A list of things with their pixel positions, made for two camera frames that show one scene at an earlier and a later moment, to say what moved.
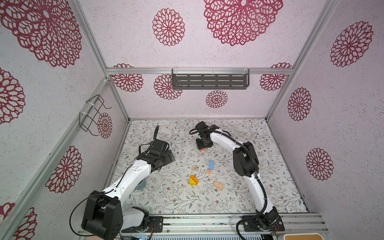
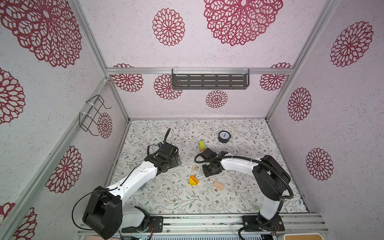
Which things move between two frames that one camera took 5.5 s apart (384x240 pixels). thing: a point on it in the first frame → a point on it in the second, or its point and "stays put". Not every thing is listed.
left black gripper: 169,157 → 175,160
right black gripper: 199,146 → 205,172
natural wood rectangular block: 218,185 stays put
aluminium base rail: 262,225 stays put
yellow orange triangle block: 193,180 stays put
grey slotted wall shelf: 207,79 stays put
